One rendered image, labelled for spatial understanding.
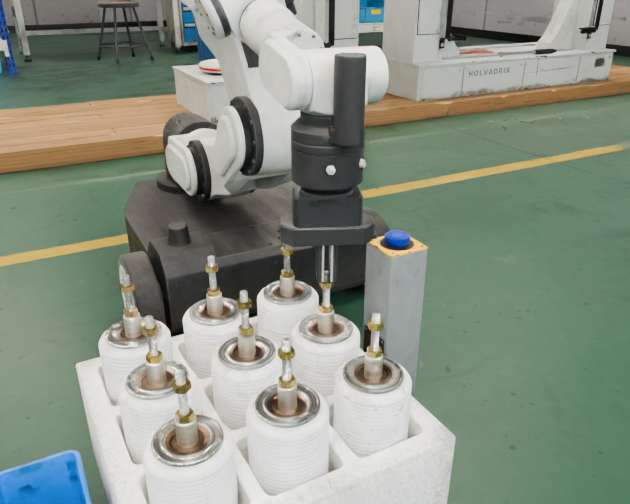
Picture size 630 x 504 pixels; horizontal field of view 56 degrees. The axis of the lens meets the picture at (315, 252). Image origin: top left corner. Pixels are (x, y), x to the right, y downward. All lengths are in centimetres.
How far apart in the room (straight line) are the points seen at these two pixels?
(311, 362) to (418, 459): 18
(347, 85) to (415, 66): 264
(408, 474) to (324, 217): 33
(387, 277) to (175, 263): 44
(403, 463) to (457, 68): 286
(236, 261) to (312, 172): 53
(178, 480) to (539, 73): 348
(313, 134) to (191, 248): 56
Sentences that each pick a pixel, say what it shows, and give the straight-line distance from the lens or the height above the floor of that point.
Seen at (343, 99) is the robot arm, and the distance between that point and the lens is 65.
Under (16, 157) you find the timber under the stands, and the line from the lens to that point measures 258.
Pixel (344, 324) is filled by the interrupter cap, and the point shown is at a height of 25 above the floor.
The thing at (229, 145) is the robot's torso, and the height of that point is 43.
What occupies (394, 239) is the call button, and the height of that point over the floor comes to 33.
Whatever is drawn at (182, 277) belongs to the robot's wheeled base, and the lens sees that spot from 116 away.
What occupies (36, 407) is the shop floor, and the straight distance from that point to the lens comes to 120.
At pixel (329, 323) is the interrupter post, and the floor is 27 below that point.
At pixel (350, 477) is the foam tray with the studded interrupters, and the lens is 72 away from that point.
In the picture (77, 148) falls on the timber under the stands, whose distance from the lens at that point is 259.
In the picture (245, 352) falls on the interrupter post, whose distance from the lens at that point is 78.
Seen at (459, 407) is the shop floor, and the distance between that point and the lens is 112.
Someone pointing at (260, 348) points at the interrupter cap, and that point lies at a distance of 79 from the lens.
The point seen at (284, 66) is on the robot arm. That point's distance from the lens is 68.
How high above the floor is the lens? 70
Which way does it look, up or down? 25 degrees down
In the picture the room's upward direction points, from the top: straight up
